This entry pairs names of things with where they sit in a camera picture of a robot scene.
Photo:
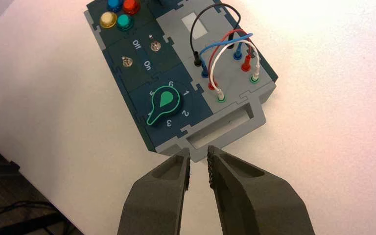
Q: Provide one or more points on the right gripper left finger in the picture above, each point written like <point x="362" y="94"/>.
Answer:
<point x="158" y="201"/>

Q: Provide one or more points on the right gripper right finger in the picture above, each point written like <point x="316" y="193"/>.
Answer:
<point x="256" y="204"/>

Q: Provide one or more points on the black green rotary knob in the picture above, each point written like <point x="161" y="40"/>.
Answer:
<point x="164" y="104"/>

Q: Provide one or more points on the grey and teal control box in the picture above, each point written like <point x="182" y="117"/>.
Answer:
<point x="142" y="81"/>

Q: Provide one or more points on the teal push button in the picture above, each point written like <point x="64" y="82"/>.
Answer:
<point x="124" y="22"/>

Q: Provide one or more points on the yellow push button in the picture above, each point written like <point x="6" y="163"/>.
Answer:
<point x="108" y="20"/>

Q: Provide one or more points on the red push button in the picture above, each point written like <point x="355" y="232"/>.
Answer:
<point x="131" y="6"/>

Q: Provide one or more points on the blue push button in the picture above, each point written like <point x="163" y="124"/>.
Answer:
<point x="114" y="4"/>

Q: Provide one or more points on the metal toggle switch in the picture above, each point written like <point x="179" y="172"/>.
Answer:
<point x="155" y="45"/>
<point x="127" y="61"/>

